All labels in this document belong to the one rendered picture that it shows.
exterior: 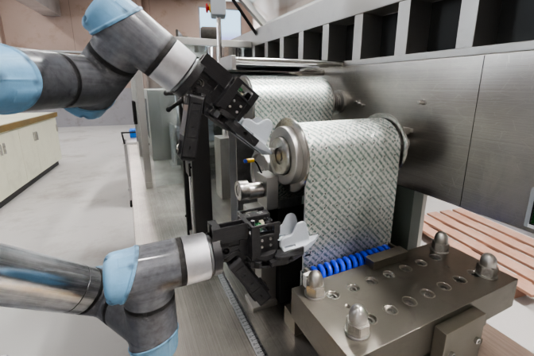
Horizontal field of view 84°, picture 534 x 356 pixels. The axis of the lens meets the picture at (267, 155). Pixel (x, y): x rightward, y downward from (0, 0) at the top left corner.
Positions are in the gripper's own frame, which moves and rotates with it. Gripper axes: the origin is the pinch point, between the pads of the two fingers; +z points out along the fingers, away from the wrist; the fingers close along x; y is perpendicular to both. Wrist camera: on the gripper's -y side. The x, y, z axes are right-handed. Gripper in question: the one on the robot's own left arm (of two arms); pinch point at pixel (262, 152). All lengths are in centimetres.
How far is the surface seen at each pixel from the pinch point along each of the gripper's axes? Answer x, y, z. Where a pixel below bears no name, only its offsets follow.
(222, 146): 66, -2, 16
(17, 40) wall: 1164, -78, -335
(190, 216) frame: 39.3, -27.2, 11.9
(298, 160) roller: -7.8, 2.1, 2.9
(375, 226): -8.3, 1.5, 29.0
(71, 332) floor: 125, -138, 30
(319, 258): -8.3, -10.8, 20.1
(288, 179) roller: -4.8, -1.7, 5.5
